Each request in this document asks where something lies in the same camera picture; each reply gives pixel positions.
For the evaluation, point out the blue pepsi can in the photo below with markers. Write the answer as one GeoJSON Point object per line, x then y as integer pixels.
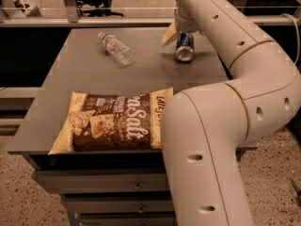
{"type": "Point", "coordinates": [185, 48]}

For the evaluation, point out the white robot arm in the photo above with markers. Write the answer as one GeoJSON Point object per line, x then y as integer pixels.
{"type": "Point", "coordinates": [202, 127]}

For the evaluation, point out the clear plastic water bottle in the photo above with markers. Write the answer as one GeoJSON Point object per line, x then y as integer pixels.
{"type": "Point", "coordinates": [121, 52]}

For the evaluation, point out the grey metal railing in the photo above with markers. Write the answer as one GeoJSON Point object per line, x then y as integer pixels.
{"type": "Point", "coordinates": [154, 11]}

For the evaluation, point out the bottom grey drawer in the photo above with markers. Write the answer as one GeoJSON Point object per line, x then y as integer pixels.
{"type": "Point", "coordinates": [146, 219]}

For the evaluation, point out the brown sea salt chip bag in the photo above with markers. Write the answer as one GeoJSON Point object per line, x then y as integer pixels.
{"type": "Point", "coordinates": [112, 122]}

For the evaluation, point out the grey drawer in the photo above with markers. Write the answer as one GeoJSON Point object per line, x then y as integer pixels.
{"type": "Point", "coordinates": [146, 219]}
{"type": "Point", "coordinates": [86, 181]}
{"type": "Point", "coordinates": [119, 204]}

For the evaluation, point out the middle grey drawer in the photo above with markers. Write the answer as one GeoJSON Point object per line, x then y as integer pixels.
{"type": "Point", "coordinates": [119, 204]}

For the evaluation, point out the top grey drawer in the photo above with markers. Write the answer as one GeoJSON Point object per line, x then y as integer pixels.
{"type": "Point", "coordinates": [86, 181]}

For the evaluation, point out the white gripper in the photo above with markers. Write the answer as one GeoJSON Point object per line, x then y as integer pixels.
{"type": "Point", "coordinates": [185, 24]}

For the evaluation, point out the grey drawer cabinet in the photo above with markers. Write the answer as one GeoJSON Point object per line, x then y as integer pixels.
{"type": "Point", "coordinates": [83, 66]}

